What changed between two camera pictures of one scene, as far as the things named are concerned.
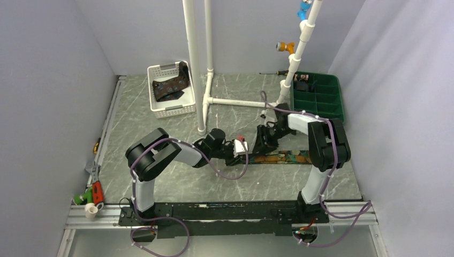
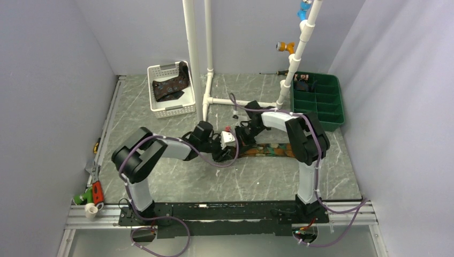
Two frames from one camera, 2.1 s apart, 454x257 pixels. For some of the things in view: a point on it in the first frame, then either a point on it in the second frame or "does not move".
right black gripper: x=264 y=145 → x=243 y=143
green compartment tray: x=318 y=93 does not move
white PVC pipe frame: x=208 y=99 does not move
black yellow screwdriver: x=281 y=73 does not move
